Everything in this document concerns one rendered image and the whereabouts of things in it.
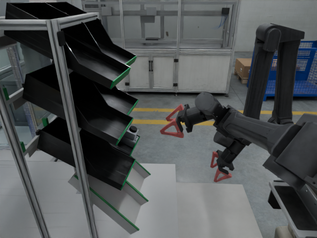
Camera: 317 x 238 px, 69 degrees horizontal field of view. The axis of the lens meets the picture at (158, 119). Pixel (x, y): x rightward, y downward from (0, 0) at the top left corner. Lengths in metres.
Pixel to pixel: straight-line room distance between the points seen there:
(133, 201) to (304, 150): 0.69
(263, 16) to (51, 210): 8.91
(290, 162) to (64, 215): 0.98
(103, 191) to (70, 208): 0.35
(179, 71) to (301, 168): 4.20
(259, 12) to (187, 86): 5.32
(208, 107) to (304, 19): 9.34
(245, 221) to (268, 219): 1.26
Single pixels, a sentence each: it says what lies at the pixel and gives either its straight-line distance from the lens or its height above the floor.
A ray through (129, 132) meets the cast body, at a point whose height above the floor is 1.26.
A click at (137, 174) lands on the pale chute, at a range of 1.04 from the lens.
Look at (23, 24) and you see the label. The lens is 0.59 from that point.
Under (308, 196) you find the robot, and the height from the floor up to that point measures 1.08.
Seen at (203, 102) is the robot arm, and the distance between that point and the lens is 0.68.
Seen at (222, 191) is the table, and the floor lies 0.86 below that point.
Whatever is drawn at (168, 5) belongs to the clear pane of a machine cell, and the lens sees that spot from 4.33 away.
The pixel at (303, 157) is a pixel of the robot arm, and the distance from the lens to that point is 0.37.
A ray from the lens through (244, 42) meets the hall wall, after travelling 9.31.
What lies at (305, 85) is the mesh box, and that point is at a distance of 5.03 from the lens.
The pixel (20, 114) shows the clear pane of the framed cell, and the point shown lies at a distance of 1.56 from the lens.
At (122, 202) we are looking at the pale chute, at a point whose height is 1.04.
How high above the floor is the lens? 1.70
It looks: 27 degrees down
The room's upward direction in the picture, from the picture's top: straight up
